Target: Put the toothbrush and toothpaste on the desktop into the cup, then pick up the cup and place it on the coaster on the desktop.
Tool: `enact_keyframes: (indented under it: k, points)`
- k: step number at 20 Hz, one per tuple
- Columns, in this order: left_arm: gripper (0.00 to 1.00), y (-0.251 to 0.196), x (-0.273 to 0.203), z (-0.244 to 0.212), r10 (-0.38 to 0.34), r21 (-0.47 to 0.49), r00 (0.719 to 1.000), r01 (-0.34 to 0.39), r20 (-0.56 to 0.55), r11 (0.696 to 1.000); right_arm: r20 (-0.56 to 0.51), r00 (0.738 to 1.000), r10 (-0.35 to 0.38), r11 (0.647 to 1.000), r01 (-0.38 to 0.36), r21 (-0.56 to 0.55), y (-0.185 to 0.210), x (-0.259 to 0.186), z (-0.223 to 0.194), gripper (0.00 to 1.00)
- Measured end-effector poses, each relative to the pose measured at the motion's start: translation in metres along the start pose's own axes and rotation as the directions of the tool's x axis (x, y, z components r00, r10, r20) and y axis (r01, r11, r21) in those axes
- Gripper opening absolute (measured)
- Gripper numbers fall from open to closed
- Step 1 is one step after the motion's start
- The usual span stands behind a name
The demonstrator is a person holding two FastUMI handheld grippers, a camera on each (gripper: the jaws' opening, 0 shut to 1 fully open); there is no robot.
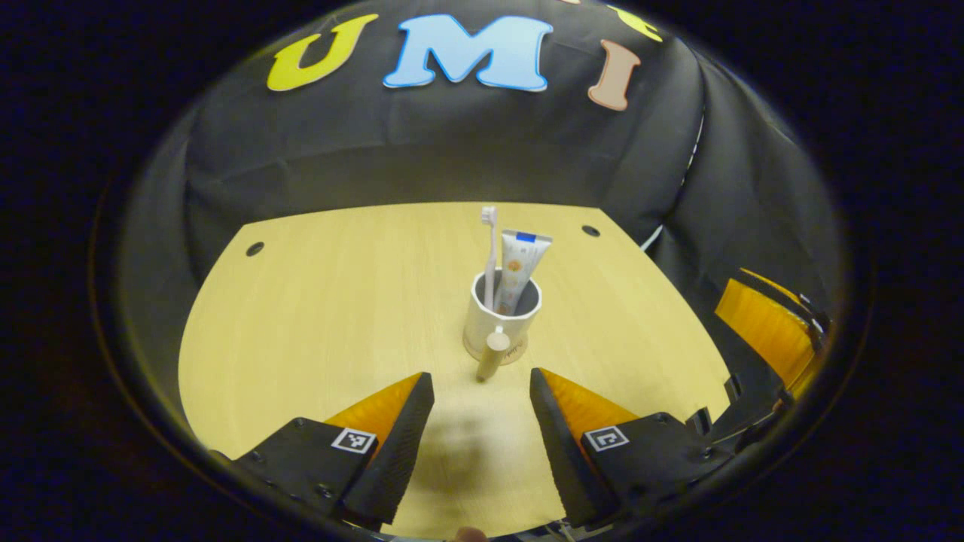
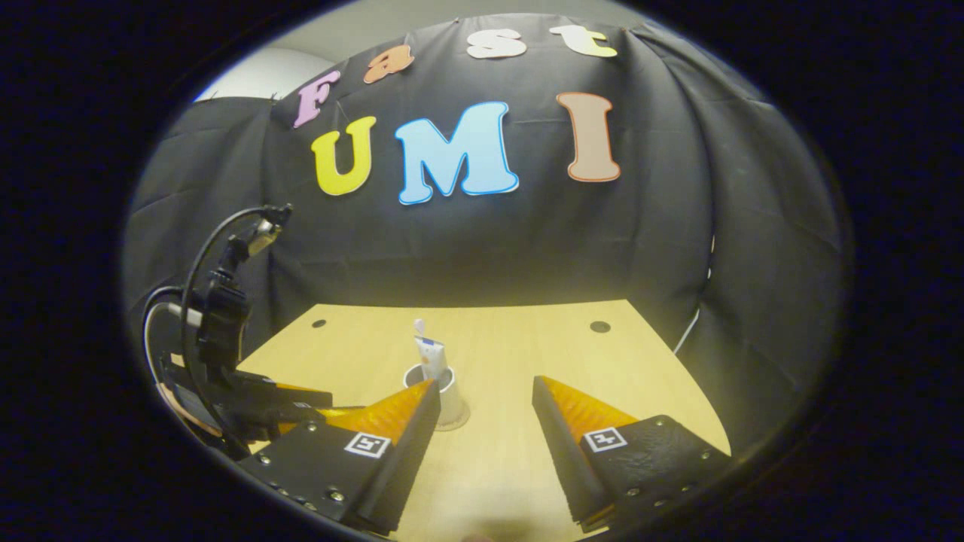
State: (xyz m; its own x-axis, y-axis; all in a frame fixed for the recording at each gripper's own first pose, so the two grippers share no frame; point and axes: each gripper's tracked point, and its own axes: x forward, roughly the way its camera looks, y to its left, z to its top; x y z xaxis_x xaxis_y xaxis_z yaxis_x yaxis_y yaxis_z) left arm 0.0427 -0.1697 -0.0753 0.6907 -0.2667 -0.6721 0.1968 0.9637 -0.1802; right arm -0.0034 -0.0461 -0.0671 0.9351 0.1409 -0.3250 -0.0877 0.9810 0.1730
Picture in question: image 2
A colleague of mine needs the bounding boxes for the white cup with wooden handle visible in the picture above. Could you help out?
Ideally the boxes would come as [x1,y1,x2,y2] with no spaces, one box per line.
[403,364,469,430]

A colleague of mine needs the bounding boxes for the white toothpaste tube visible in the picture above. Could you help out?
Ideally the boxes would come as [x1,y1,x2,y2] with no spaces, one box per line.
[414,336,449,385]

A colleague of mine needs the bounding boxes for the white cable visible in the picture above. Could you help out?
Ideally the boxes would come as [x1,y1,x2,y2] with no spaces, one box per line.
[673,233,715,355]

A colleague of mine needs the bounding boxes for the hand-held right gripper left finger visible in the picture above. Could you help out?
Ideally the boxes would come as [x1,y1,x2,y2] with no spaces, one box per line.
[237,379,442,537]

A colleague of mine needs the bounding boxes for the black cable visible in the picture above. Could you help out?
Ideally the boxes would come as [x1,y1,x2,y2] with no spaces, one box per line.
[179,205,281,452]

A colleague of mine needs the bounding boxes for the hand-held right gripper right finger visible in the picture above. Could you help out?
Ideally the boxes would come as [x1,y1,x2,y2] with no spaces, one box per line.
[532,375,731,531]

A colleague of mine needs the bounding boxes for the wooden desktop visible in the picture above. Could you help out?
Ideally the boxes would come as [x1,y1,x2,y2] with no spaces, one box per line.
[237,300,731,542]

